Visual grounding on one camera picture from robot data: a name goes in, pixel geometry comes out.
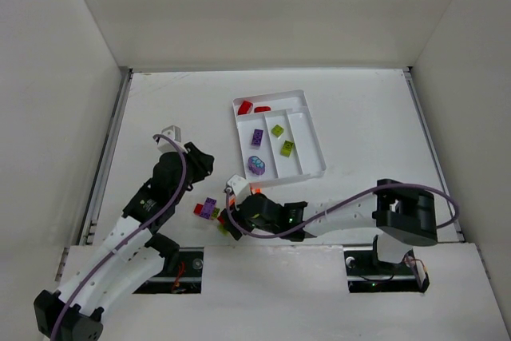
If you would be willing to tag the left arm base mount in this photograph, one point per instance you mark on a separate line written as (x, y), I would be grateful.
(181, 273)

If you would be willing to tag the red flower lego brick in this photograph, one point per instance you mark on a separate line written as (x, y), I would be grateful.
(245, 108)

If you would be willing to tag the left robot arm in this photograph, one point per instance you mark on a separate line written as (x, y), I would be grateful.
(132, 253)

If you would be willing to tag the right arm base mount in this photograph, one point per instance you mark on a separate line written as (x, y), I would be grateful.
(385, 267)

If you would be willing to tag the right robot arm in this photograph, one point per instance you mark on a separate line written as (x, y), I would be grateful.
(403, 213)

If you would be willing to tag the red curved lego brick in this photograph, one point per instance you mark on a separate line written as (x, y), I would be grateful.
(262, 109)

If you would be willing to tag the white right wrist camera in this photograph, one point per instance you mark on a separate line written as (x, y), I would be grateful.
(237, 189)

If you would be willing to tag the small red lego brick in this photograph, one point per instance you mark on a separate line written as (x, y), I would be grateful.
(198, 209)

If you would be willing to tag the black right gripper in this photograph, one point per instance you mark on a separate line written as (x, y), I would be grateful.
(238, 218)

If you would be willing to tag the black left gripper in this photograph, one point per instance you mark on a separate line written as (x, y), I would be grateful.
(200, 161)

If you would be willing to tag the white divided sorting tray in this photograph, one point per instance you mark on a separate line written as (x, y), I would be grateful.
(289, 109)

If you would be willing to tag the lime lego under purple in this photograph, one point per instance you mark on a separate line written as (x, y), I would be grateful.
(287, 148)

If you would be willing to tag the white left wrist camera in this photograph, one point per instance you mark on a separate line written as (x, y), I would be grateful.
(169, 140)

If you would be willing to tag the lime green small lego brick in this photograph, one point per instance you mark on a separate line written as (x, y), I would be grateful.
(215, 214)

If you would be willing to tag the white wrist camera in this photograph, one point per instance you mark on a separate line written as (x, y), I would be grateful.
(169, 140)
(237, 189)

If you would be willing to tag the purple sloped lego brick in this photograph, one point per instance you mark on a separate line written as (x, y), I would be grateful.
(256, 165)

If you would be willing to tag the purple long lego brick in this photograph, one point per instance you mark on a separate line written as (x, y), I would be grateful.
(208, 207)

